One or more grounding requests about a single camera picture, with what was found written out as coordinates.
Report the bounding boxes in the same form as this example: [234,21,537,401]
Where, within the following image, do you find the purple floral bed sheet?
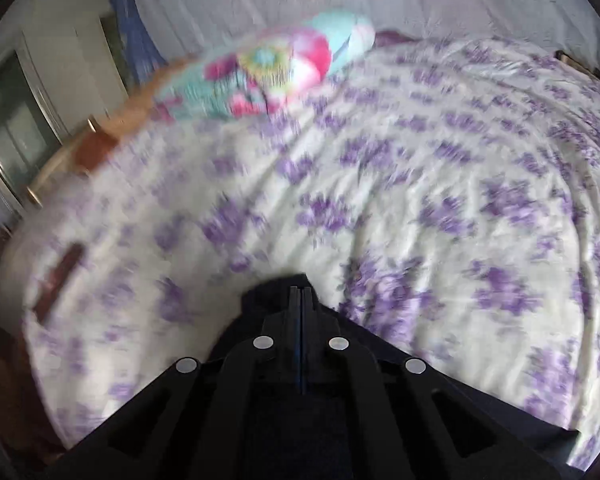
[10,35,600,471]

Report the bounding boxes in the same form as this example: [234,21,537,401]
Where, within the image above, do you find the dark navy pants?
[200,272,581,480]

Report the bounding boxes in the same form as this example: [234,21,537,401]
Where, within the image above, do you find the dark wooden bed corner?
[554,49,600,85]

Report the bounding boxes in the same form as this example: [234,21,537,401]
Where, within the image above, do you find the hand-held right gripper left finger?
[45,286,302,480]

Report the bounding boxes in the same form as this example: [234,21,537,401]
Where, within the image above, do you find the glass door cabinet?
[0,49,67,277]

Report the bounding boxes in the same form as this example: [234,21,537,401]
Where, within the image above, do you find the teal and pink folded blanket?
[157,10,377,122]

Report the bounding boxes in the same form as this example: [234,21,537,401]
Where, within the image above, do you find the brown wooden strip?
[32,242,87,322]

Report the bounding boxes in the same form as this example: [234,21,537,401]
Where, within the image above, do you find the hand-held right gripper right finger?
[302,287,577,480]

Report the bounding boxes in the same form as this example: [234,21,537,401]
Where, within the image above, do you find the light wooden bed frame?
[27,117,112,207]

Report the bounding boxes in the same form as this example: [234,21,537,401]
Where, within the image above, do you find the blue patterned cloth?
[107,0,167,87]

